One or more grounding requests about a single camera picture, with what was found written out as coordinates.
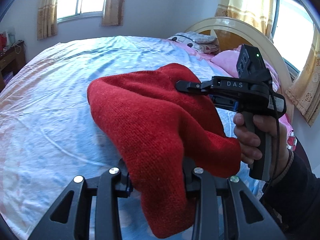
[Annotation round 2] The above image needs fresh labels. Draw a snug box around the red knitted sweater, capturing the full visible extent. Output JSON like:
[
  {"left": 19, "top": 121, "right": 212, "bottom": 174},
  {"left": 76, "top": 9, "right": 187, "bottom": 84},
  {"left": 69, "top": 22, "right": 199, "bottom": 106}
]
[{"left": 87, "top": 63, "right": 241, "bottom": 238}]

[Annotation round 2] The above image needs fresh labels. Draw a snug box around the dark sleeved right forearm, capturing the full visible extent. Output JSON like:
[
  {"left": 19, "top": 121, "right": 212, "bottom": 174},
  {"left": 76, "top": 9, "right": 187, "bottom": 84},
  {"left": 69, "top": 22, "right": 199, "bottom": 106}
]
[{"left": 260, "top": 151, "right": 319, "bottom": 239}]

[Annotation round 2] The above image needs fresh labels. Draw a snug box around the right hand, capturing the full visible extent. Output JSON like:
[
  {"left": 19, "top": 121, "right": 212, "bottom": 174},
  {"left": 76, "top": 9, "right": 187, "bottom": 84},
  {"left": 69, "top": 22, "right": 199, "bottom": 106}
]
[{"left": 233, "top": 113, "right": 291, "bottom": 179}]

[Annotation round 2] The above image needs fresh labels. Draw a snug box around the pink floral pillow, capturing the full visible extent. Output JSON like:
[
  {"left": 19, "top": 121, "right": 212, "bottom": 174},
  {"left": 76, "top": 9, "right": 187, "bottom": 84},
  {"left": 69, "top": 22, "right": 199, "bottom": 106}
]
[{"left": 210, "top": 50, "right": 293, "bottom": 136}]

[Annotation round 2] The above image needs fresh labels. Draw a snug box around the grey white folded blanket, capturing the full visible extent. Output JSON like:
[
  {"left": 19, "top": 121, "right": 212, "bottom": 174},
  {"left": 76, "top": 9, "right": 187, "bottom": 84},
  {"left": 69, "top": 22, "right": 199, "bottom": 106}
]
[{"left": 168, "top": 31, "right": 221, "bottom": 55}]

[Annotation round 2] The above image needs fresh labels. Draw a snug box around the cream wooden headboard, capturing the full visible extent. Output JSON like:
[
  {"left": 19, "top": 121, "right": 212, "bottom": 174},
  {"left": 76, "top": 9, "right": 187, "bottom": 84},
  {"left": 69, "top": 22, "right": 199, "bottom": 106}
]
[{"left": 187, "top": 17, "right": 295, "bottom": 123}]

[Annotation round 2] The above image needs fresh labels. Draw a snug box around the blue pink bed sheet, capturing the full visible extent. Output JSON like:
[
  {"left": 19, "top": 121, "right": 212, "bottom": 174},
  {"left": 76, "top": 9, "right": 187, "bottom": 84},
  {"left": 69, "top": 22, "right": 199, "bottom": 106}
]
[{"left": 0, "top": 35, "right": 296, "bottom": 240}]

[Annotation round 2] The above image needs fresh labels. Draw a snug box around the side window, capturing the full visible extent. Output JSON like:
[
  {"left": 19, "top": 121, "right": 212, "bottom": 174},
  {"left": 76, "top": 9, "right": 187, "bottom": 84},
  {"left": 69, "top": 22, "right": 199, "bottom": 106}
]
[{"left": 272, "top": 0, "right": 314, "bottom": 74}]

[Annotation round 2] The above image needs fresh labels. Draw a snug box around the yellow curtain near headboard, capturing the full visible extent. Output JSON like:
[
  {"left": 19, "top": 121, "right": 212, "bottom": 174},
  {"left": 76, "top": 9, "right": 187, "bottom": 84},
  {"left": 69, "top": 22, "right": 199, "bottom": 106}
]
[{"left": 215, "top": 0, "right": 274, "bottom": 38}]

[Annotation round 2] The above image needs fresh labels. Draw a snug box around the right beige curtain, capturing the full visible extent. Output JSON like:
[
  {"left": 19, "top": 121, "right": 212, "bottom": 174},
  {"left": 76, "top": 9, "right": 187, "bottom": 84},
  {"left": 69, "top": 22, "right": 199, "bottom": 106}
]
[{"left": 101, "top": 0, "right": 125, "bottom": 27}]

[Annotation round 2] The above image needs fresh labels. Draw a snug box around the beige curtain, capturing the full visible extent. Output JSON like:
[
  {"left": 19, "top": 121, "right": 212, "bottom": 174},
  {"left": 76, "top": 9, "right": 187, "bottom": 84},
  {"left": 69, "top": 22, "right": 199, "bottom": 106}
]
[
  {"left": 101, "top": 0, "right": 125, "bottom": 27},
  {"left": 37, "top": 0, "right": 57, "bottom": 40}
]

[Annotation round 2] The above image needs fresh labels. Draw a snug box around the brown wooden desk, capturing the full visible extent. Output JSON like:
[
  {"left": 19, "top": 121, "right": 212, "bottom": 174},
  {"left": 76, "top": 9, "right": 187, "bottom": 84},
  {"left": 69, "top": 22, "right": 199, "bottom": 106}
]
[{"left": 1, "top": 40, "right": 26, "bottom": 91}]

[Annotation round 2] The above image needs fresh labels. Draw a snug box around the left beige curtain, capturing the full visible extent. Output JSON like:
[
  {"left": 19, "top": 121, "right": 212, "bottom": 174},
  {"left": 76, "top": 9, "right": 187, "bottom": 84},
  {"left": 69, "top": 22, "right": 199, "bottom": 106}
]
[{"left": 37, "top": 0, "right": 57, "bottom": 40}]

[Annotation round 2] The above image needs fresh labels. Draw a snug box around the red bag on desk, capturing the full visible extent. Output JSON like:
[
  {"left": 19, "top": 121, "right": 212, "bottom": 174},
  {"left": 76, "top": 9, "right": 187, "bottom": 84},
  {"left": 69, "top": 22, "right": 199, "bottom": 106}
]
[{"left": 0, "top": 33, "right": 7, "bottom": 51}]

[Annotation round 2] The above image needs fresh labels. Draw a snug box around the black camera box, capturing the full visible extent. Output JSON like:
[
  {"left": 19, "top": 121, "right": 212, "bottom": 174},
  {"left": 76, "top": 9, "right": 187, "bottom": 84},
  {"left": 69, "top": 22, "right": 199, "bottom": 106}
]
[{"left": 236, "top": 44, "right": 272, "bottom": 83}]

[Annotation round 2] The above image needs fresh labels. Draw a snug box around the black cable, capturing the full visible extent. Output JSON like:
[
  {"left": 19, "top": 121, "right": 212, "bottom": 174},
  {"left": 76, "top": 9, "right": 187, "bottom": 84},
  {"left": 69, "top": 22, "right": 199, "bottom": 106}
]
[{"left": 265, "top": 80, "right": 281, "bottom": 196}]

